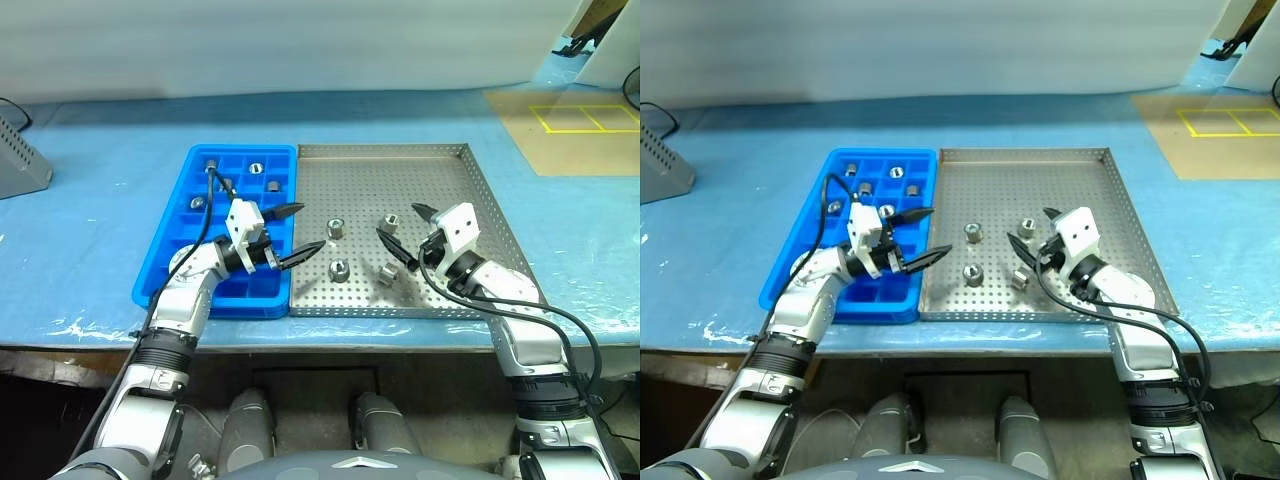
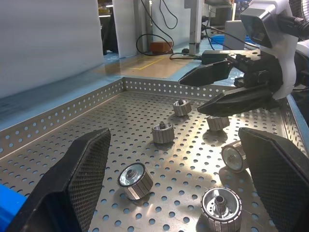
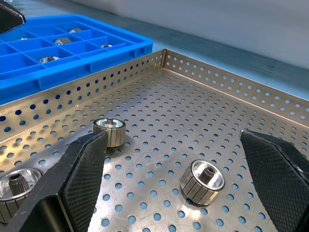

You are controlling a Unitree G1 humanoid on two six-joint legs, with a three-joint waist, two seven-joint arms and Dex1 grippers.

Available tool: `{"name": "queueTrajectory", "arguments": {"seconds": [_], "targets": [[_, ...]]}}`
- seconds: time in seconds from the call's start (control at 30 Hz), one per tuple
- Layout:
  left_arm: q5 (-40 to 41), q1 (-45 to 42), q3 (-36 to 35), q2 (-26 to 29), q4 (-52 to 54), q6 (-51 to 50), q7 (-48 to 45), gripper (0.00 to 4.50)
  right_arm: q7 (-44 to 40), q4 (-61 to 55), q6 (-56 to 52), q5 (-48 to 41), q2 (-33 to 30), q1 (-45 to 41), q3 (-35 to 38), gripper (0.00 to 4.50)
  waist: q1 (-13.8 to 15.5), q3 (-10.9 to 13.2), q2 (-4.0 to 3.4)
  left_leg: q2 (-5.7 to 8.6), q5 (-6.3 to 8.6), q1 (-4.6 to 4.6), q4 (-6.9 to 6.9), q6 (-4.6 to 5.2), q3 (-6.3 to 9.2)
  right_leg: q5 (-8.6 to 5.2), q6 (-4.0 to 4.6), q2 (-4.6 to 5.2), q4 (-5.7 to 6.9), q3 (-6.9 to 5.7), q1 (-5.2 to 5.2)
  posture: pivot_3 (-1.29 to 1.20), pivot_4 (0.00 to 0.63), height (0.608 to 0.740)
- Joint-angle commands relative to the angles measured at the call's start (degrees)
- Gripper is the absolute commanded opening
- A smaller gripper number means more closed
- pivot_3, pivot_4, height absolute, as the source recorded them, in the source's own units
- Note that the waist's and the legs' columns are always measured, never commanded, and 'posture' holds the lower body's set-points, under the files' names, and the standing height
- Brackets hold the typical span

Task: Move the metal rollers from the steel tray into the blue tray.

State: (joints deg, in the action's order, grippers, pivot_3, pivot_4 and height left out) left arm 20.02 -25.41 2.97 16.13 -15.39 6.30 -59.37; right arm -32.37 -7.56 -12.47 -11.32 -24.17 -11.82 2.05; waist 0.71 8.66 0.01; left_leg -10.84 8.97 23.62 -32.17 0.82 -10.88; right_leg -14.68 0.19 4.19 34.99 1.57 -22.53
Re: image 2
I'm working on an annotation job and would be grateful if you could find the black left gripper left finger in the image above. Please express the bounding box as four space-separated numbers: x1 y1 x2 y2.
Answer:
7 128 112 232

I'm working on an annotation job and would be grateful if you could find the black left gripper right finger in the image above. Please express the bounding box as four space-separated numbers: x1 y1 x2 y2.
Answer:
238 127 309 232

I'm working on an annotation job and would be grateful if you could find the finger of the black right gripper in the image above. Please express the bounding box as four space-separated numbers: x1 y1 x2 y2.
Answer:
179 60 232 86
197 83 281 117

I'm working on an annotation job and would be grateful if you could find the metal pulley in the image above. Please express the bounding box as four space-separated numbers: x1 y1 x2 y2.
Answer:
221 141 249 174
207 115 230 131
172 99 193 117
151 122 175 145
117 163 154 201
199 187 243 232

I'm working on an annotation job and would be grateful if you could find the metal pulley back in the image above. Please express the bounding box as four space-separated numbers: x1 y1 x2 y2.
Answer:
172 99 193 117

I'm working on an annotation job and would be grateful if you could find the blue plastic compartment tray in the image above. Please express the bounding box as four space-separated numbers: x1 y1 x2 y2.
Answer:
0 183 28 227

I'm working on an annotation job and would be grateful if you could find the brown box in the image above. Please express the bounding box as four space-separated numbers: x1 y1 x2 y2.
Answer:
151 41 173 54

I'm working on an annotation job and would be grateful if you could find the black power adapter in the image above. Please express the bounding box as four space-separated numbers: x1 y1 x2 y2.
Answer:
201 50 236 65

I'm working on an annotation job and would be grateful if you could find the brown floor mat yellow tape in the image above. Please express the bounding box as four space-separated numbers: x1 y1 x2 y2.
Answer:
93 56 192 79

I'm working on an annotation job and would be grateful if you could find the perforated metal tray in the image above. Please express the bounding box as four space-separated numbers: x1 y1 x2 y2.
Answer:
0 76 309 232

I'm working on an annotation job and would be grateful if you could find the white foam backdrop panel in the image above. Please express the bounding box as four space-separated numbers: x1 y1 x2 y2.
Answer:
0 0 105 100

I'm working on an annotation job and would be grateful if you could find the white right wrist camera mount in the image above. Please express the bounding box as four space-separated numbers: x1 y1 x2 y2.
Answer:
240 0 298 100

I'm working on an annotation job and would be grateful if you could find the grey metal post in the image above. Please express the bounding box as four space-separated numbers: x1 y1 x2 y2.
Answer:
189 0 202 56

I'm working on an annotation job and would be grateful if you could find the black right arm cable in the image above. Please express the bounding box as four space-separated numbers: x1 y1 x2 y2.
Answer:
280 14 309 39

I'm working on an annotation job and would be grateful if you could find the black floor cable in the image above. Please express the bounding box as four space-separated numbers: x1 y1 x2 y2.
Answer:
136 33 175 56

